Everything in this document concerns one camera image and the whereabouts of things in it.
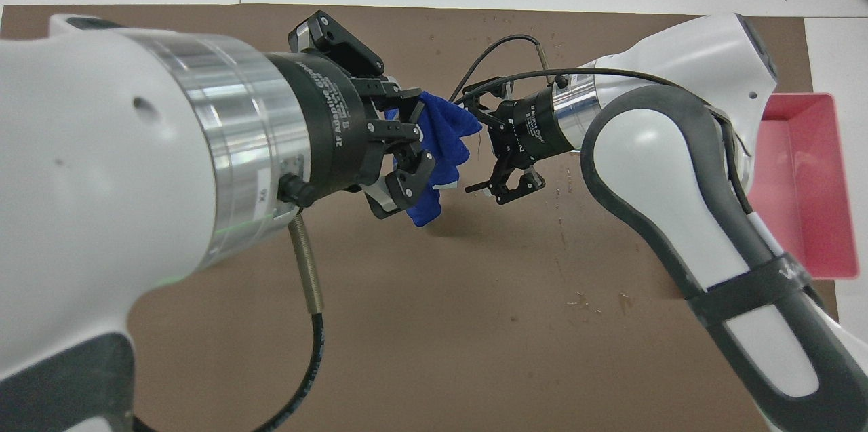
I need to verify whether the blue towel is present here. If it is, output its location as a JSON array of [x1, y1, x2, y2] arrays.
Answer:
[[385, 92, 484, 228]]

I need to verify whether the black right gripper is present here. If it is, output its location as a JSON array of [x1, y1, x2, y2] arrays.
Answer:
[[462, 79, 578, 206]]

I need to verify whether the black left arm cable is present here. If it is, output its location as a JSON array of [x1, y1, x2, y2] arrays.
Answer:
[[136, 173, 326, 432]]

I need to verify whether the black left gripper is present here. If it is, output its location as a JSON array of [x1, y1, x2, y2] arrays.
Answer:
[[265, 9, 437, 220]]

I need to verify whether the pink plastic bin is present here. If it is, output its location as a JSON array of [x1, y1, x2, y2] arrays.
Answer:
[[746, 93, 861, 281]]

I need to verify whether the brown table mat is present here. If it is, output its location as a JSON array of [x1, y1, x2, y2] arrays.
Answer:
[[0, 5, 855, 432]]

